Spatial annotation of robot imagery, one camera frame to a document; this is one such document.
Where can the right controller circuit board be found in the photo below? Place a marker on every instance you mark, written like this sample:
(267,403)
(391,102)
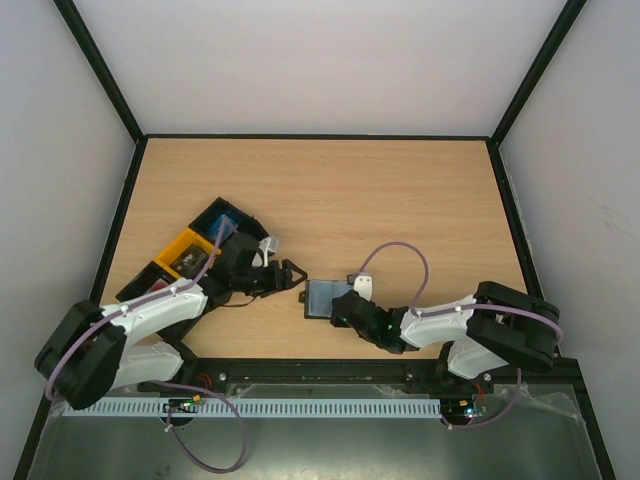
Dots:
(465,408)

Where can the light blue slotted cable duct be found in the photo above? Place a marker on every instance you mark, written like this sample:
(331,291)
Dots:
(269,408)

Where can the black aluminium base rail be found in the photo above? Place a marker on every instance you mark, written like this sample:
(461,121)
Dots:
(422,376)

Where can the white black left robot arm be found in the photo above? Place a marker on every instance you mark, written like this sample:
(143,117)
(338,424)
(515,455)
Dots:
(95,349)

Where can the controller circuit board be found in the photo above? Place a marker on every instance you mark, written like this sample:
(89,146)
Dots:
(465,408)
(190,405)

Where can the black leather card holder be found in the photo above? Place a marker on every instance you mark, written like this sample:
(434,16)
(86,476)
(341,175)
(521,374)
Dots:
(318,295)

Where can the blue credit card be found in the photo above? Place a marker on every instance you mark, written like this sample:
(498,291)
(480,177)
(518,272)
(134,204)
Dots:
(221,228)

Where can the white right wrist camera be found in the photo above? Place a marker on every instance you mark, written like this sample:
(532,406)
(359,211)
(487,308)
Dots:
(362,284)

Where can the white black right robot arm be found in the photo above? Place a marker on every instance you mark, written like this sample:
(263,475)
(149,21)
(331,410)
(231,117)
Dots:
(494,327)

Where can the black near sorting bin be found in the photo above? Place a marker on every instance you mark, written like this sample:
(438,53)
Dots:
(139,286)

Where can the red credit card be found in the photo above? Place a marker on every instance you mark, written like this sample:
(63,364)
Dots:
(158,285)

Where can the black far sorting bin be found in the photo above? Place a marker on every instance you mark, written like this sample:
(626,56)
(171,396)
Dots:
(208,223)

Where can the yellow middle sorting bin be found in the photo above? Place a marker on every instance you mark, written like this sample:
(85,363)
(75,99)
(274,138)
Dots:
(178,245)

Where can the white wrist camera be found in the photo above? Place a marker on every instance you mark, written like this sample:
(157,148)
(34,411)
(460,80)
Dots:
(362,284)
(268,247)

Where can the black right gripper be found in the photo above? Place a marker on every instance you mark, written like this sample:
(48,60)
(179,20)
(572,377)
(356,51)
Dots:
(338,305)

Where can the black cage frame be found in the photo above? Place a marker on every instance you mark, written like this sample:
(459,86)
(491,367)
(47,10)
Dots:
(561,27)

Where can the left controller circuit board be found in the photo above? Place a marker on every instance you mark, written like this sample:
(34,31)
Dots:
(190,405)

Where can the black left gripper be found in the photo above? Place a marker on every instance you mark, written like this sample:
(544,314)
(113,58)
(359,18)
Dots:
(283,281)

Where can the black sorting bin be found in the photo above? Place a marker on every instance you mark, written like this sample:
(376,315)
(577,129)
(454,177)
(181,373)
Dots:
(139,286)
(208,223)

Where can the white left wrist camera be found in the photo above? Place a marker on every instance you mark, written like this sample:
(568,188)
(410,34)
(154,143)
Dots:
(268,247)

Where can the black credit card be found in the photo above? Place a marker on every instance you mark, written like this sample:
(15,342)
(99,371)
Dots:
(190,261)

